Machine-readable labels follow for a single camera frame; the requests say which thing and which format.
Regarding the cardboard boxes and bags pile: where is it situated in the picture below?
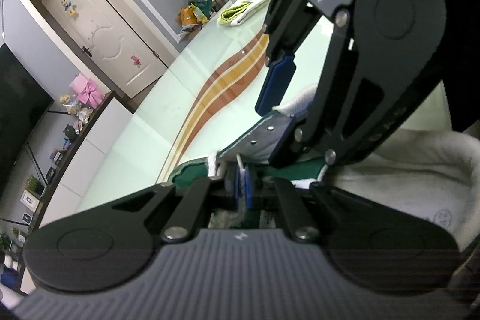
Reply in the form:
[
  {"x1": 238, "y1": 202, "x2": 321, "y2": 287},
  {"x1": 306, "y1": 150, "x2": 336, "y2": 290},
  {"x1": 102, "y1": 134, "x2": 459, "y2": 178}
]
[{"x1": 176, "y1": 0, "x2": 213, "y2": 32}]

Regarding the yellow white folded cloth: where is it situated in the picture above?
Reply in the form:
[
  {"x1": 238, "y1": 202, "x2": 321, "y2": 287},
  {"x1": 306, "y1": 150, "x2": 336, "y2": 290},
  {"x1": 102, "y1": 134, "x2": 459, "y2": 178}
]
[{"x1": 216, "y1": 0, "x2": 270, "y2": 27}]

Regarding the white TV cabinet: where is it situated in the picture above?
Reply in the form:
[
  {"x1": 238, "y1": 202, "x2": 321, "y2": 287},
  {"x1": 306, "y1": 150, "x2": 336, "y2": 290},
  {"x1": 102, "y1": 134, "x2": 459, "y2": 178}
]
[{"x1": 18, "y1": 90, "x2": 134, "y2": 294}]

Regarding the white framed photo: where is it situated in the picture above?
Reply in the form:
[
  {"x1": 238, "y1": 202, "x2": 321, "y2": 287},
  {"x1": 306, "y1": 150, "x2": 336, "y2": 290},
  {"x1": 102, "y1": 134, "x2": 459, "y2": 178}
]
[{"x1": 20, "y1": 189, "x2": 40, "y2": 213}]

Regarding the potted plant in white pot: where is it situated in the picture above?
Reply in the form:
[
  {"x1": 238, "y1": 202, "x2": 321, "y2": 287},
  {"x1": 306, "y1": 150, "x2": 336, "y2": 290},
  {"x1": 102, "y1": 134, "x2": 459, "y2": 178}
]
[{"x1": 0, "y1": 232, "x2": 19, "y2": 271}]

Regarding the black wall television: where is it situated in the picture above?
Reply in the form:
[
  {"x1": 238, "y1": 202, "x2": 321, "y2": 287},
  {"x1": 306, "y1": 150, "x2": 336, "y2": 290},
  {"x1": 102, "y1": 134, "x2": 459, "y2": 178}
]
[{"x1": 0, "y1": 44, "x2": 53, "y2": 190}]

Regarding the white interior door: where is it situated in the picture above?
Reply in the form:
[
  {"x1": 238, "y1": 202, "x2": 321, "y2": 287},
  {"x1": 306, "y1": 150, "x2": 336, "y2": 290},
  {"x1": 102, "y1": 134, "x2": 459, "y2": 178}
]
[{"x1": 42, "y1": 0, "x2": 167, "y2": 97}]

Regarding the small green plant black pot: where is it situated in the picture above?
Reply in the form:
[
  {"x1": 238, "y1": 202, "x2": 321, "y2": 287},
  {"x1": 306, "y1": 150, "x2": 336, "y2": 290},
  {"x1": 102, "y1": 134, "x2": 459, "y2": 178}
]
[{"x1": 25, "y1": 175, "x2": 45, "y2": 197}]

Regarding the flower bouquet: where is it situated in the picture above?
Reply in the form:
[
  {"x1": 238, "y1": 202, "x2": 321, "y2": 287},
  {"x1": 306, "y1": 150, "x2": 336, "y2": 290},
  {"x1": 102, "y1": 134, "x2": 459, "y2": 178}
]
[{"x1": 59, "y1": 94, "x2": 94, "y2": 124}]

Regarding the white shoelace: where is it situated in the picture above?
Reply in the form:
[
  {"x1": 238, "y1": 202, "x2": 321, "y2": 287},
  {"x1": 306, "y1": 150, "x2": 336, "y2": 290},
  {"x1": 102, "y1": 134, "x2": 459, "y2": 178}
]
[{"x1": 207, "y1": 153, "x2": 247, "y2": 229}]

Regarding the green canvas sneaker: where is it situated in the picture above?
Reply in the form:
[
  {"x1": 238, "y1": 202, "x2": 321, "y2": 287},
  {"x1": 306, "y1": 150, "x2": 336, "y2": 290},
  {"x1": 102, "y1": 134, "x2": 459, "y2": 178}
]
[{"x1": 169, "y1": 83, "x2": 479, "y2": 251}]

